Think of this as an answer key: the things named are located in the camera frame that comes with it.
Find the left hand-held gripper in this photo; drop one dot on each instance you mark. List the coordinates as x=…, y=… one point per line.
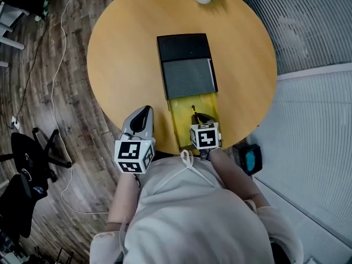
x=129, y=151

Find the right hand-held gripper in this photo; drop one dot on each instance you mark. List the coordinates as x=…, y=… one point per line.
x=206, y=137

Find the black and yellow toolbox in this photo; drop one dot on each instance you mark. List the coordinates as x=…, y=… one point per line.
x=187, y=73

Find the person's left forearm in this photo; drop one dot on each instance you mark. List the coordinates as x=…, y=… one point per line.
x=123, y=197

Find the person's right forearm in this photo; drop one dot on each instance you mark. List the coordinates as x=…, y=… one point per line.
x=233, y=175

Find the black container with blue item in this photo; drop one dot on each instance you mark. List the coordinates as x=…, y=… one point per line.
x=248, y=159

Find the round wooden table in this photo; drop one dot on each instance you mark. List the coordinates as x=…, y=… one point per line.
x=123, y=65

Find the person's white shirt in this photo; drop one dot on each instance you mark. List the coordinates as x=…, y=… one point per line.
x=192, y=224

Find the white power plug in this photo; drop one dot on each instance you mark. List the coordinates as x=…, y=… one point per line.
x=16, y=123

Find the black office chair with logo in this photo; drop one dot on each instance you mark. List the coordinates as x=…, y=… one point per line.
x=24, y=202

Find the white window blinds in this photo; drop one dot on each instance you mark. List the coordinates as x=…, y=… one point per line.
x=316, y=23

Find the white desk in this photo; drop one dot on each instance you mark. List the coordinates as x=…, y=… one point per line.
x=12, y=44

